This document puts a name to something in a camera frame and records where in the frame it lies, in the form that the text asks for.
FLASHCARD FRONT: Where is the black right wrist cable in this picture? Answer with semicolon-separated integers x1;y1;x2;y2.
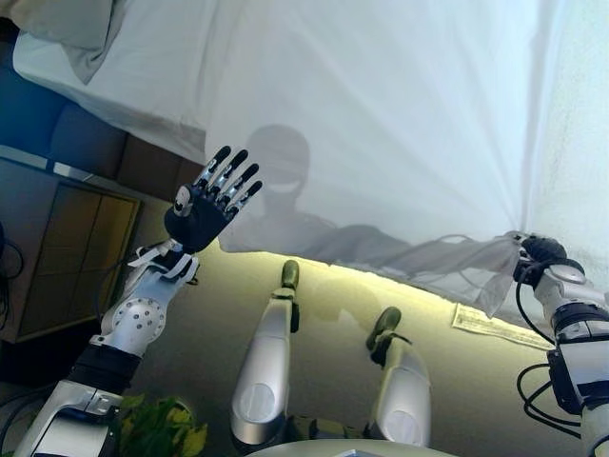
516;266;586;429

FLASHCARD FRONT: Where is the silver robot leg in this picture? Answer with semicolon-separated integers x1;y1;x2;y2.
229;259;302;451
365;306;433;451

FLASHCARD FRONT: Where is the silver robot torso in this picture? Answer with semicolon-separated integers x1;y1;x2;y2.
232;413;429;457

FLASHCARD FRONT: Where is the green potted plant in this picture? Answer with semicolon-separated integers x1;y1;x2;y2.
111;392;210;457

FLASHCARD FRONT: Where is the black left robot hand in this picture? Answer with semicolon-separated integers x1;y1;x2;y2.
164;146;265;254

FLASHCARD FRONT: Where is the large beige pillow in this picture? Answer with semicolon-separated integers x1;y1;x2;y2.
9;0;128;86

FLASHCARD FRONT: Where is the silver left robot leg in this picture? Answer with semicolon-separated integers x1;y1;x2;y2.
229;259;302;451

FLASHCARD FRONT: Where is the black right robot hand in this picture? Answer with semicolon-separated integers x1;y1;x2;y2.
512;231;570;287

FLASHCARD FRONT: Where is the bed with white sheet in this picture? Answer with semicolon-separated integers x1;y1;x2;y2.
11;13;208;158

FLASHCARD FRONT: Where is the grey patterned rug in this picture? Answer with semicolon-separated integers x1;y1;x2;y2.
449;303;556;351

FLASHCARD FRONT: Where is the white duvet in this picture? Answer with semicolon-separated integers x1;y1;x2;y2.
107;0;556;320

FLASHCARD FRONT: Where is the dark bed frame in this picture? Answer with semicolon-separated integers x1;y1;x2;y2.
0;16;210;201

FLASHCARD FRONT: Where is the silver right robot leg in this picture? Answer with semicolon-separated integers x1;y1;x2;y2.
365;306;433;451

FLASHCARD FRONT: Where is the wooden nightstand with panels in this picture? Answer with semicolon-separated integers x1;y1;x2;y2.
0;145;144;344

